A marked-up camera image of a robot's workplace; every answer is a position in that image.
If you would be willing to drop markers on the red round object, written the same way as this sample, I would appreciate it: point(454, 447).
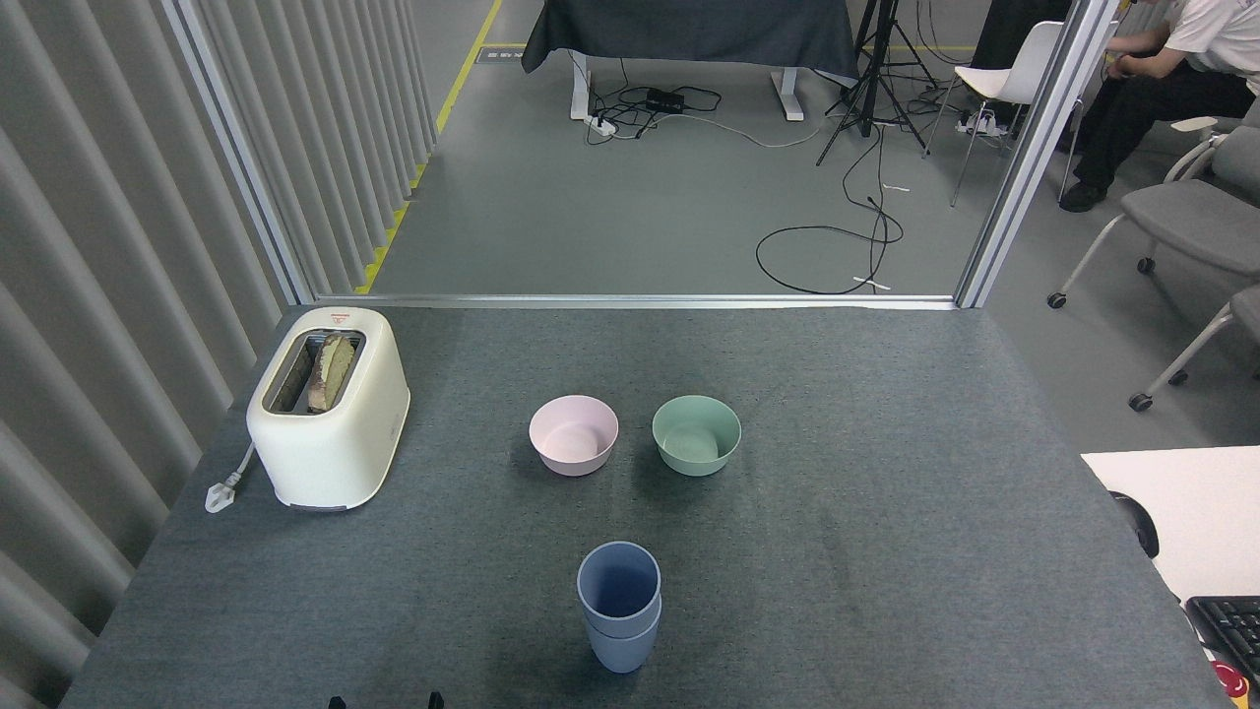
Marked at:
point(1230, 679)

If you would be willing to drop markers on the grey wheeled chair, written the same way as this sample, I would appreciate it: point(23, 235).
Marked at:
point(1191, 217)
point(1248, 307)

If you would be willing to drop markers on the black power adapter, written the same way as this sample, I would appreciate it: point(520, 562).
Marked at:
point(665, 99)

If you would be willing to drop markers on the white power strip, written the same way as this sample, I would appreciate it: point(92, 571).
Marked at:
point(602, 125)
point(981, 123)

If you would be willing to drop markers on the green bowl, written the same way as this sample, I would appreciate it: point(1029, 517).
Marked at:
point(696, 459)

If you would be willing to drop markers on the silver frame post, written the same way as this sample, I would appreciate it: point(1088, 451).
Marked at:
point(241, 158)
point(1034, 158)

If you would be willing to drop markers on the table with dark cloth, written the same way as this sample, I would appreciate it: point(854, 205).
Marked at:
point(689, 30)

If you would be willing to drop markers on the cream white toaster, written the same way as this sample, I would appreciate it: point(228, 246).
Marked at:
point(335, 453)

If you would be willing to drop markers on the pink bowl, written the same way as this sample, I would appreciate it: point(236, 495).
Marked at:
point(574, 458)

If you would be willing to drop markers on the black computer mouse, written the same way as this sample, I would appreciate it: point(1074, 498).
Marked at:
point(1142, 524)

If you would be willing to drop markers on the white desk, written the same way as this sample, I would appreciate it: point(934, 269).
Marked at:
point(1201, 502)

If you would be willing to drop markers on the white plastic chair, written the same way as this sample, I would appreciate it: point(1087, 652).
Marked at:
point(1024, 69)

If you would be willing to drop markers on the black tripod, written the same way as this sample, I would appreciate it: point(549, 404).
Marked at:
point(867, 89)

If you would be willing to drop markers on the black keyboard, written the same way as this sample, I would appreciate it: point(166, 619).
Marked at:
point(1230, 625)

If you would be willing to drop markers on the silver frame rail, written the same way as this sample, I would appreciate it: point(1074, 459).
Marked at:
point(630, 301)

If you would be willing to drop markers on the blue plastic cup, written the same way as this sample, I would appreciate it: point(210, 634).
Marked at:
point(618, 622)
point(623, 655)

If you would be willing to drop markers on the person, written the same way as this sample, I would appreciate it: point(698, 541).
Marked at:
point(1152, 98)

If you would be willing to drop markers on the toasted bread slice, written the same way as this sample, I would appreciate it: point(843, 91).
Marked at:
point(332, 369)

